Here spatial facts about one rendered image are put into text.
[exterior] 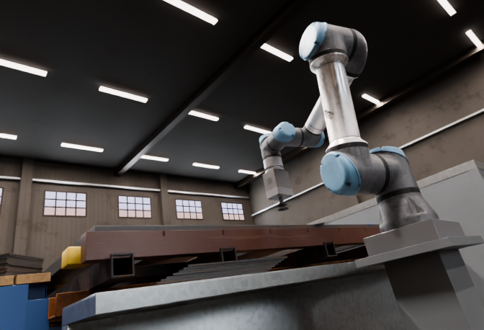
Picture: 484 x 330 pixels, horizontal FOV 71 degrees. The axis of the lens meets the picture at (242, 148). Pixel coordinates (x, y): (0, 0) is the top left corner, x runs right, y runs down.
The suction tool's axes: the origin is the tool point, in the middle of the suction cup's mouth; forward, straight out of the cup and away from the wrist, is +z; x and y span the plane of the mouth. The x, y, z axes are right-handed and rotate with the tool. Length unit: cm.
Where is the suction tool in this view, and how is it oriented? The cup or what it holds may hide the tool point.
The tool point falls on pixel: (282, 209)
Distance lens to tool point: 130.2
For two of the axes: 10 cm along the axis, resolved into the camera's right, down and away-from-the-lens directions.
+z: 1.5, 8.8, -4.5
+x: 6.3, -4.4, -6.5
